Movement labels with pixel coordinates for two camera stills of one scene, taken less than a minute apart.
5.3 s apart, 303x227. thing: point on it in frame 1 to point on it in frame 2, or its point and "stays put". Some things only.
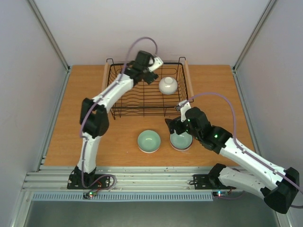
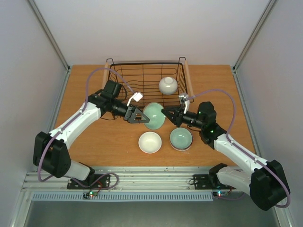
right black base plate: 206,181 stays put
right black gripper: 179,125 to 178,116
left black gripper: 151,78 to 134,116
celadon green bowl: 182,142 stays put
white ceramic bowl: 168,85 stays put
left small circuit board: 89,195 stays put
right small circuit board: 220,194 stays put
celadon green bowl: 148,141 to 153,111
